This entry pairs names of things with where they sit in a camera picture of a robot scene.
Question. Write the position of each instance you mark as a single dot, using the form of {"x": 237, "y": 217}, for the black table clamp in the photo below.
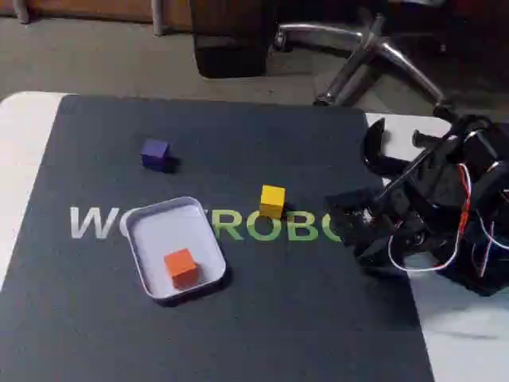
{"x": 371, "y": 151}

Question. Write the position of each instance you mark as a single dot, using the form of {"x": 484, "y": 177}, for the black mat with logo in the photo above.
{"x": 238, "y": 310}

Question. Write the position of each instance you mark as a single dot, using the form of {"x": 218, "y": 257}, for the blue wooden block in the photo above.
{"x": 155, "y": 156}

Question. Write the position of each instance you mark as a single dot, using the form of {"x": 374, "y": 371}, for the white rectangular tray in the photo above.
{"x": 147, "y": 238}

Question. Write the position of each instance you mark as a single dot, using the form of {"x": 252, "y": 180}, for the yellow wooden block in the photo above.
{"x": 272, "y": 201}

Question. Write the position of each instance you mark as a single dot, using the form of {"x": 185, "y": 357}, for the orange wooden block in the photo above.
{"x": 182, "y": 267}

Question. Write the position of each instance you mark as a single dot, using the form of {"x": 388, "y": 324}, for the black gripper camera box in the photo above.
{"x": 352, "y": 215}

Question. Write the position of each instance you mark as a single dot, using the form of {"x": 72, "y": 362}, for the chrome office chair base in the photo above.
{"x": 358, "y": 44}

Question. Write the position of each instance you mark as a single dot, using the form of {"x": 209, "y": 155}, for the grey metal furniture leg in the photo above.
{"x": 20, "y": 10}
{"x": 158, "y": 16}

